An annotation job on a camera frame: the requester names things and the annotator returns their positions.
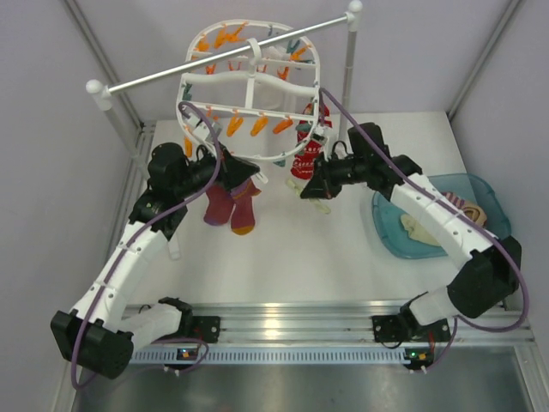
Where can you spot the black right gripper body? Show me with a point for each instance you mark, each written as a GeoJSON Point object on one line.
{"type": "Point", "coordinates": [334, 173]}

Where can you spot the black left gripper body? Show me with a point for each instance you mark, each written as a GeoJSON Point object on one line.
{"type": "Point", "coordinates": [226, 178]}

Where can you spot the cream sock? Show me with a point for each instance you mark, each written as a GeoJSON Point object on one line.
{"type": "Point", "coordinates": [320, 206]}
{"type": "Point", "coordinates": [416, 232]}

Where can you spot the white round clip hanger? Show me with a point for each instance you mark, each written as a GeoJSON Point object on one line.
{"type": "Point", "coordinates": [264, 101]}

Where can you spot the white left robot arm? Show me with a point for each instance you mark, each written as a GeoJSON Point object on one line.
{"type": "Point", "coordinates": [94, 334]}

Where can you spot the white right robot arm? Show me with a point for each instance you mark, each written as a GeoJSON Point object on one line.
{"type": "Point", "coordinates": [488, 268]}

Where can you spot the maroon sock pair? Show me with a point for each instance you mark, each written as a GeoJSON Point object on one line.
{"type": "Point", "coordinates": [233, 206]}

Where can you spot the red patterned sock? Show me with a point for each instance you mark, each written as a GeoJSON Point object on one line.
{"type": "Point", "coordinates": [303, 163]}

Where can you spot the teal plastic basin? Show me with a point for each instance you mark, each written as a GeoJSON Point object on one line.
{"type": "Point", "coordinates": [466, 191]}

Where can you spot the striped pink purple sock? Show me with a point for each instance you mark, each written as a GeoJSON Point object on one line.
{"type": "Point", "coordinates": [471, 210]}

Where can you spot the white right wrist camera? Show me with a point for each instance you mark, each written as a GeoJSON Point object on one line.
{"type": "Point", "coordinates": [322, 134]}

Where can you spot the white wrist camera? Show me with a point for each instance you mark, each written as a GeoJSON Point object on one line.
{"type": "Point", "coordinates": [322, 134]}
{"type": "Point", "coordinates": [202, 133]}

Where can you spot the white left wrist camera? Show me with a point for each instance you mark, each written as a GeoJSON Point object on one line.
{"type": "Point", "coordinates": [202, 133]}

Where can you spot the aluminium rail base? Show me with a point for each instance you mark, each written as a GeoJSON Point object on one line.
{"type": "Point", "coordinates": [326, 334]}

